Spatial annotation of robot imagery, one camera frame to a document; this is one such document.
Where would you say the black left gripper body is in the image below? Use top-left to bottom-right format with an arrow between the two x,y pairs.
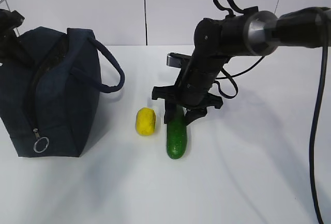
1,9 -> 34,65

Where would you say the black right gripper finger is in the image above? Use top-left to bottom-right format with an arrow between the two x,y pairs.
185,108 -> 207,126
164,100 -> 177,124

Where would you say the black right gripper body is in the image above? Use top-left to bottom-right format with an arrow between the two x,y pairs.
152,58 -> 223,110

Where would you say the green cucumber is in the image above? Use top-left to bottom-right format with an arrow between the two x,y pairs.
166,106 -> 188,159

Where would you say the yellow lemon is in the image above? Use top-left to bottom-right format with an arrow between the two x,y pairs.
136,108 -> 156,136

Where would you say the dark blue lunch bag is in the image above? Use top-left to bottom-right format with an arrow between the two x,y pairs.
1,27 -> 125,158

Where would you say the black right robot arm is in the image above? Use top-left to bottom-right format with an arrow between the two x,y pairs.
152,7 -> 330,124

